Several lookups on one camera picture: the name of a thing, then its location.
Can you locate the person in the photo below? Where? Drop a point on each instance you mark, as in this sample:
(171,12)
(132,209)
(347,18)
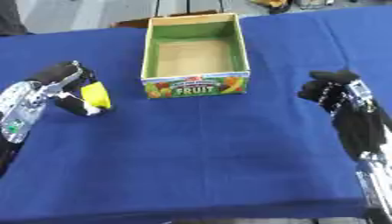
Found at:
(10,17)

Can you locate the yellow toy fruit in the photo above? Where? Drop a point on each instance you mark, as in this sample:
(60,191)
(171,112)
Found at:
(96,94)

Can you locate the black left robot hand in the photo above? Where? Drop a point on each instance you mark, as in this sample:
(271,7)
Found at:
(57,73)

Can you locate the cardboard box with green inside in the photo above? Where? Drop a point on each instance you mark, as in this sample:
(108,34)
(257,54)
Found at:
(195,58)

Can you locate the yellow and black object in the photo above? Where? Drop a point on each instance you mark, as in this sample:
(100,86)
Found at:
(275,4)

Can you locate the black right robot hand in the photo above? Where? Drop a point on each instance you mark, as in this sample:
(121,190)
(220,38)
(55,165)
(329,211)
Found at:
(352,122)

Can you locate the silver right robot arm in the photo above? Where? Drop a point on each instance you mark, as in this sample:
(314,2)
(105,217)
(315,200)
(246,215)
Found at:
(377,180)

